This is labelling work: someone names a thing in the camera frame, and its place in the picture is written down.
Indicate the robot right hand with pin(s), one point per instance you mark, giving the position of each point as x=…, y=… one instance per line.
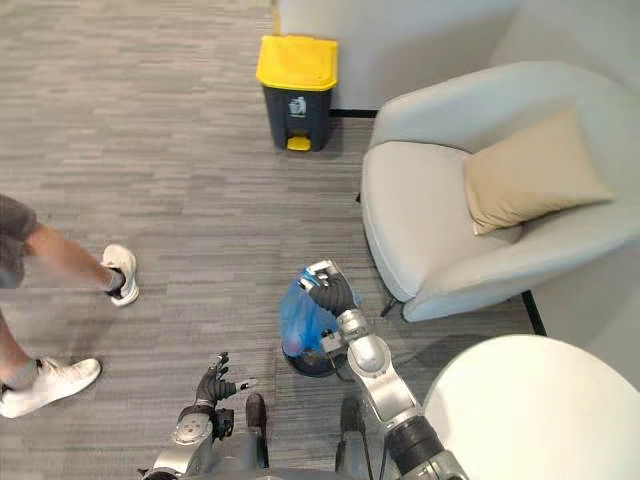
x=332, y=295

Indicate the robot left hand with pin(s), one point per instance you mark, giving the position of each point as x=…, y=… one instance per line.
x=212, y=384

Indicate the blue plastic rubbish bag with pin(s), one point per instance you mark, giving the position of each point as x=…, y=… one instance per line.
x=300, y=320

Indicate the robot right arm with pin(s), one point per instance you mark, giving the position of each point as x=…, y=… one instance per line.
x=387, y=390

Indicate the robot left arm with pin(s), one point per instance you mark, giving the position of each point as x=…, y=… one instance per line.
x=192, y=440

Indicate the small black round bin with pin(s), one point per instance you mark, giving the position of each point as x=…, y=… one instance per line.
x=312, y=364

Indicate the grey trash can yellow lid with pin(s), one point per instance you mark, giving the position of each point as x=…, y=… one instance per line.
x=297, y=90

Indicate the round white tea table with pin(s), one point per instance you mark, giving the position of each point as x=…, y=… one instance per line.
x=535, y=410

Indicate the robot left leg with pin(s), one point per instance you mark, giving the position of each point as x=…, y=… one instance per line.
x=252, y=435

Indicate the robot leg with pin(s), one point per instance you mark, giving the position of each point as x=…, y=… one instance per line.
x=352, y=440
x=252, y=435

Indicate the robot right leg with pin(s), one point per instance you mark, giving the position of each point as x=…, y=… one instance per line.
x=352, y=440

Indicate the light grey armchair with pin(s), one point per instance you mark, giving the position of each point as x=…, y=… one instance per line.
x=480, y=200

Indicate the person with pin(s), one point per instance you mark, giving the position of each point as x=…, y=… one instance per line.
x=45, y=300

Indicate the beige cushion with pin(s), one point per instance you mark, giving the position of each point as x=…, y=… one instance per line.
x=535, y=172

